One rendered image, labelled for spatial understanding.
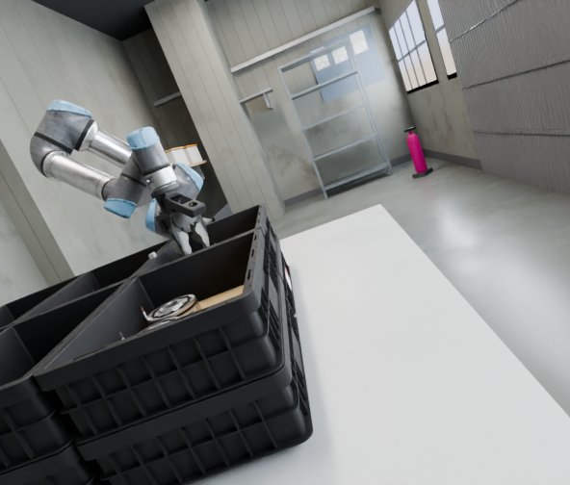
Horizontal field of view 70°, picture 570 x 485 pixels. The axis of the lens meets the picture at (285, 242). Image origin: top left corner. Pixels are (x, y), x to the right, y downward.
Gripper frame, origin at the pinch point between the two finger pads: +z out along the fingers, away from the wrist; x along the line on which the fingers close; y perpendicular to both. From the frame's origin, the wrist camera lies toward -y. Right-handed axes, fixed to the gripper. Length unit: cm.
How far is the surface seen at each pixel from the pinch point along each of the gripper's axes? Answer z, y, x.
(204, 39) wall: -187, 350, -385
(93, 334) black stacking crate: -3.0, -25.3, 40.9
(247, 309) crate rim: -3, -55, 34
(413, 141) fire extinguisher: 43, 132, -446
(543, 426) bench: 18, -80, 23
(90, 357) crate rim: -4, -40, 47
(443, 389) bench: 18, -68, 19
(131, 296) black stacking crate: -2.6, -13.7, 28.0
